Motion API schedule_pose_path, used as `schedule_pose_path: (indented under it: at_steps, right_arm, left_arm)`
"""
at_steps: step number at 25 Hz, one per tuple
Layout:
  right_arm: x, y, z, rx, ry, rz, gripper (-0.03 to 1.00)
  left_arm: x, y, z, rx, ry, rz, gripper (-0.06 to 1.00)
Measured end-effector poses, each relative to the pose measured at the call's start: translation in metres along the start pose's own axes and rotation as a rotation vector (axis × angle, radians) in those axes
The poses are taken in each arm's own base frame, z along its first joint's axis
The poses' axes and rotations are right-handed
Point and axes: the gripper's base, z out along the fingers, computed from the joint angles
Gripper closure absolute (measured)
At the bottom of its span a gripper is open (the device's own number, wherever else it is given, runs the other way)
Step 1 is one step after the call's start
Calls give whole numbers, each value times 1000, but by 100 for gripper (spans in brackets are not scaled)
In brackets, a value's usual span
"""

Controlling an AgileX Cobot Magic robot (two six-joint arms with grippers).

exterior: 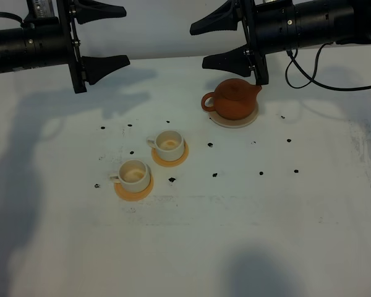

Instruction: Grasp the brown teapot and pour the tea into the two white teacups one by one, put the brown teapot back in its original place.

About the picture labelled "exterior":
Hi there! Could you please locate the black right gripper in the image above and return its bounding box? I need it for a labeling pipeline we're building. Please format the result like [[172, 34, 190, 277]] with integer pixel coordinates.
[[189, 0, 297, 85]]

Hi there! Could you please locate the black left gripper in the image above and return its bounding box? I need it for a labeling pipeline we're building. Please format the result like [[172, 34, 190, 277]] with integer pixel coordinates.
[[56, 0, 130, 93]]

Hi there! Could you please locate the brown clay teapot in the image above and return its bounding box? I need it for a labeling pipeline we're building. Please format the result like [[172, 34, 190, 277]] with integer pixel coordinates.
[[201, 79, 262, 121]]

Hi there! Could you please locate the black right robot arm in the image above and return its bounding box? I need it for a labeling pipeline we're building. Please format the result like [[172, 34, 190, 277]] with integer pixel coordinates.
[[190, 1, 371, 85]]

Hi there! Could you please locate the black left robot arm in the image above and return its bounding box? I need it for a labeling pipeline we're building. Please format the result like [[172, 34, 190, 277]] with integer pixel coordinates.
[[0, 0, 130, 93]]

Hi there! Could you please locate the beige round teapot coaster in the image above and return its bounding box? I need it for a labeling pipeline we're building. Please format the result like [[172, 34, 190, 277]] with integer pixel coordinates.
[[208, 103, 259, 129]]

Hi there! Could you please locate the white teacup far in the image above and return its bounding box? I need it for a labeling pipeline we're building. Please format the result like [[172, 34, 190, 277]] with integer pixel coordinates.
[[147, 130, 185, 162]]

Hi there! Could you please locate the white teacup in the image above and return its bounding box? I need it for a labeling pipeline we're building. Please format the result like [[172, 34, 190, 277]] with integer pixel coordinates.
[[147, 130, 185, 162], [109, 159, 151, 193]]

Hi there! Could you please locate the orange coaster far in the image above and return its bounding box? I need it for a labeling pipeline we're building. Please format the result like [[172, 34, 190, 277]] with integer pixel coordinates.
[[151, 140, 190, 168]]

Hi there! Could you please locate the orange coaster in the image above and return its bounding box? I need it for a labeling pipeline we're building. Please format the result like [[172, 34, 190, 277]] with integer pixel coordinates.
[[113, 176, 154, 202], [151, 140, 190, 168]]

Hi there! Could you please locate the white teacup near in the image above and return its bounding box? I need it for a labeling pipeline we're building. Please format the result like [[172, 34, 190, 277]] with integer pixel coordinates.
[[109, 159, 151, 193]]

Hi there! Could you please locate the orange coaster near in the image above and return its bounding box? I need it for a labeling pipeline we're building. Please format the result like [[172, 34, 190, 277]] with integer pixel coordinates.
[[113, 176, 154, 202]]

